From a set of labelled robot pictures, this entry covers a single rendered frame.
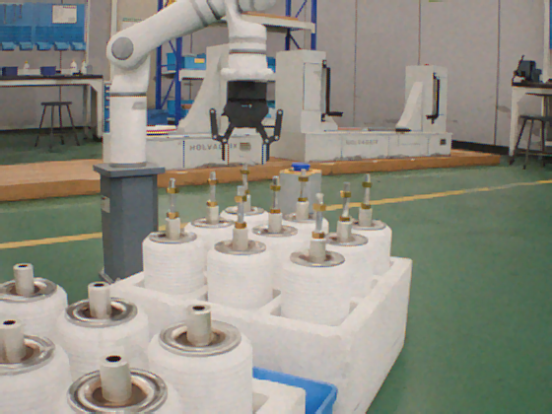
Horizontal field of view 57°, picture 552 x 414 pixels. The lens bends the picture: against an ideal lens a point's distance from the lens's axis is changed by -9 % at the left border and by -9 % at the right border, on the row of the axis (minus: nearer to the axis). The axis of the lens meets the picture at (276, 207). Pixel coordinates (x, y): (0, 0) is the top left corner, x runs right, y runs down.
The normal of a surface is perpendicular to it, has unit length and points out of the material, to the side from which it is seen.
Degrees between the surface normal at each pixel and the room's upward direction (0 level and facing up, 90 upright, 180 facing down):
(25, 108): 90
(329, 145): 90
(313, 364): 90
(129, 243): 90
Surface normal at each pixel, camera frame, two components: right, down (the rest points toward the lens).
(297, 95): -0.82, 0.09
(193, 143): 0.57, 0.17
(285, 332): -0.42, 0.16
